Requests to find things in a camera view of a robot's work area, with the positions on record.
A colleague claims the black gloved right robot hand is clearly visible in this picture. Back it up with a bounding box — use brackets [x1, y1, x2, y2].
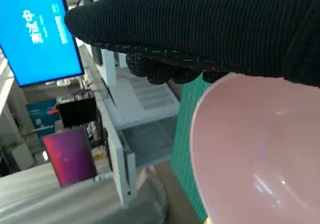
[64, 0, 320, 89]

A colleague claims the pink bowl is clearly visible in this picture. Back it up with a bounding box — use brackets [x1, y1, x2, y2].
[190, 74, 320, 224]

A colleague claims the green cutting mat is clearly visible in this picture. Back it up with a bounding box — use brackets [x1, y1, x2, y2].
[169, 76, 211, 221]

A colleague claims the white mesh cabinet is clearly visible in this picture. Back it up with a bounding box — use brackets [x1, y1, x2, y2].
[96, 46, 181, 207]

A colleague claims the black equipment box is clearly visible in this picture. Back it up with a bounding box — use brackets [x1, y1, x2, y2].
[56, 95, 97, 129]

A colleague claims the blue monitor screen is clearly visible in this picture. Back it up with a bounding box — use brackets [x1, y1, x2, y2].
[0, 0, 85, 87]

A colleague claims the blue carton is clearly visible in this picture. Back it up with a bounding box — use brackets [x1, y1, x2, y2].
[26, 99, 60, 137]

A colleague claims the purple screen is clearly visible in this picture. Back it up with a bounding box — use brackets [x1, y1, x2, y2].
[42, 127, 98, 188]

